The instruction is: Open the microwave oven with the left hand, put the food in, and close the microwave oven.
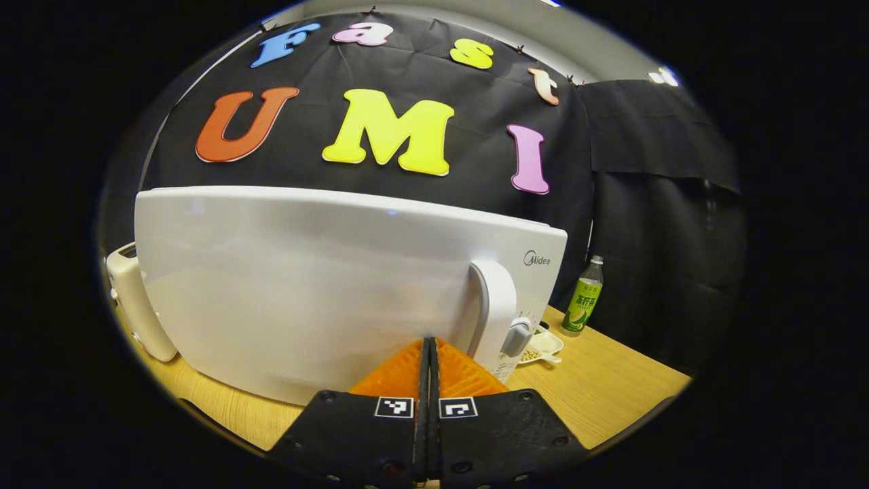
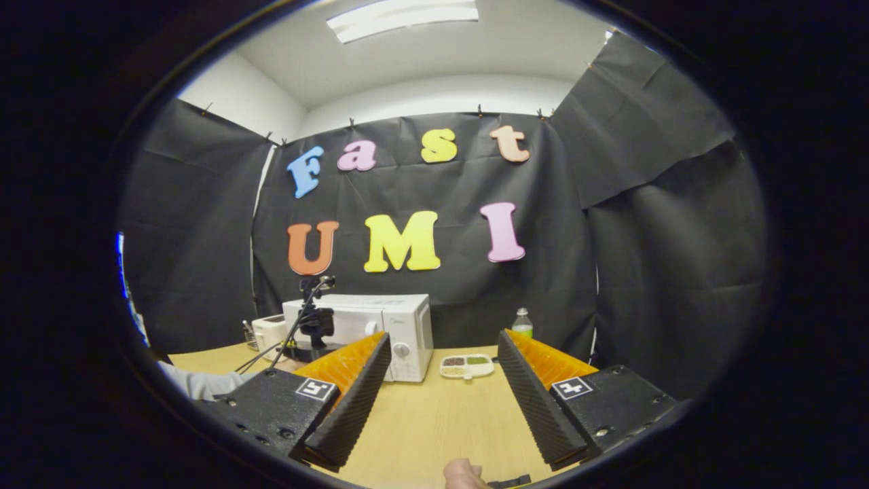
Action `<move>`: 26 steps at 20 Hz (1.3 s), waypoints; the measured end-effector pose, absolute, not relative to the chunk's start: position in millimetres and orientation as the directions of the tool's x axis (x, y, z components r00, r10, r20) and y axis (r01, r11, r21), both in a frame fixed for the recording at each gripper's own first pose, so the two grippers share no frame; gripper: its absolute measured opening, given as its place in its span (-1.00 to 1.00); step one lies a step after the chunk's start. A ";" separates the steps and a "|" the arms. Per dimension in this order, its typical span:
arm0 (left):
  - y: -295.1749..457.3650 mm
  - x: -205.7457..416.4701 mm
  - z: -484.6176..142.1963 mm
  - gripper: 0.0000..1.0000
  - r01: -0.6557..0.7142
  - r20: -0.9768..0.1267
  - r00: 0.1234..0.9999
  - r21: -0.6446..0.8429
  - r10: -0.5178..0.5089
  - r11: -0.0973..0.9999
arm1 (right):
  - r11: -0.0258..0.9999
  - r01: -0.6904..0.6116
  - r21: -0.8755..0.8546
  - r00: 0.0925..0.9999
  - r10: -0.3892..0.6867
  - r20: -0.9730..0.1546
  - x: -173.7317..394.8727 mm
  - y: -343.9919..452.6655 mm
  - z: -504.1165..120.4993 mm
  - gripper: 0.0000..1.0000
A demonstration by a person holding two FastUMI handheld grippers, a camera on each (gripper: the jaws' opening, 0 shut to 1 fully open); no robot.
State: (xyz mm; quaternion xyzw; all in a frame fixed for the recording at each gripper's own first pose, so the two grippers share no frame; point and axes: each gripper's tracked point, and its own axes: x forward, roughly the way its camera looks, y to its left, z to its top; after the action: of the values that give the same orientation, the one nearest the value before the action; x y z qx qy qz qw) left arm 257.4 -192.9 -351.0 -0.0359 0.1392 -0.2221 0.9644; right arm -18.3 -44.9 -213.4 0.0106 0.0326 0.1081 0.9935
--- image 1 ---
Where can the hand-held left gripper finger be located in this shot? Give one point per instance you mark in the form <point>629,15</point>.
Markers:
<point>434,435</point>
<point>419,435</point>

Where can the white microwave oven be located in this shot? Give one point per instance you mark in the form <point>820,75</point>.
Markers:
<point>305,285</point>

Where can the white divided grain dish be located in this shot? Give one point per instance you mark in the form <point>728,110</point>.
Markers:
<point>546,343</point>

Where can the green drink bottle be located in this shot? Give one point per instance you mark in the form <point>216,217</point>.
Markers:
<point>584,305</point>

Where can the white toaster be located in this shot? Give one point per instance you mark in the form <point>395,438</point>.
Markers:
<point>136,305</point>

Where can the black backdrop cloth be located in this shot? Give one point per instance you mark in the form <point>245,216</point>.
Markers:
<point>489,102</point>

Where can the small ceiling light panel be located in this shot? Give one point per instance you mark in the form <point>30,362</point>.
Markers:
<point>663,76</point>

